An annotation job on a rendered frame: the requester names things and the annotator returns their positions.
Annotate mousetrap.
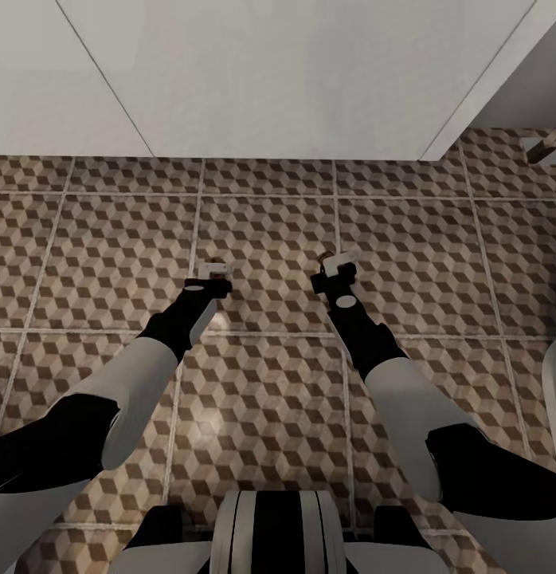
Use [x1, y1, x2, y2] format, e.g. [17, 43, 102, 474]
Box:
[204, 257, 226, 280]
[315, 250, 334, 265]

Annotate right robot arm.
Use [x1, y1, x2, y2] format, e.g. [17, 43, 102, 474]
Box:
[310, 250, 556, 574]

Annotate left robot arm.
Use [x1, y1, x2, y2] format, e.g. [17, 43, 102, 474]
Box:
[0, 262, 234, 574]

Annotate robot trunk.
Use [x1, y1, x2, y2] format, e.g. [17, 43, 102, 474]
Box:
[209, 490, 347, 574]

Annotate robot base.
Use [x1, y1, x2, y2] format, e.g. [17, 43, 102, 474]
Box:
[106, 505, 449, 574]

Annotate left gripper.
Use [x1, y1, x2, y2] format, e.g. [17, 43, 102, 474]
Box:
[183, 277, 232, 300]

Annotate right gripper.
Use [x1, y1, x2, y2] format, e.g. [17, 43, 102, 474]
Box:
[310, 265, 356, 297]

